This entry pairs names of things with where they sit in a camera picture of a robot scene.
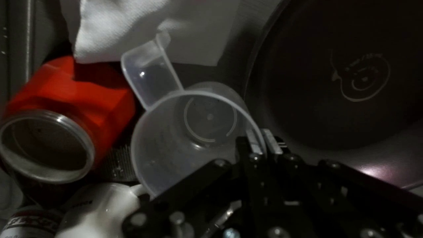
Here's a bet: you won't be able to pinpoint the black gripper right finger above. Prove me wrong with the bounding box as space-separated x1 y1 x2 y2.
264 129 423 223

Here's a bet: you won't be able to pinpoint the red metal cup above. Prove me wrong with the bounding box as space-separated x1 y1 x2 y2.
0 55 139 186

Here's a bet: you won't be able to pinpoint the transparent plastic measuring jug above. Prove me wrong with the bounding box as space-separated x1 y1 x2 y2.
121 31 269 200

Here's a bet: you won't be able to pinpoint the patterned ceramic jar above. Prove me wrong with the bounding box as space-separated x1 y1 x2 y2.
0 204 64 238

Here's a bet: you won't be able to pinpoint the white cloth red stripes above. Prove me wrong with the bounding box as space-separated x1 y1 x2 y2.
59 0 242 69

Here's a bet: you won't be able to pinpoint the dark frying pan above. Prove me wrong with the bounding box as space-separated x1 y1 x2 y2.
244 0 423 155

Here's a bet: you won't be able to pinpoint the stainless steel sink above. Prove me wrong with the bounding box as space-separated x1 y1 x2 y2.
0 0 74 108

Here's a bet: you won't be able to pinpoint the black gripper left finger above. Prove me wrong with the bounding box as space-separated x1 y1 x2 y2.
122 130 267 238

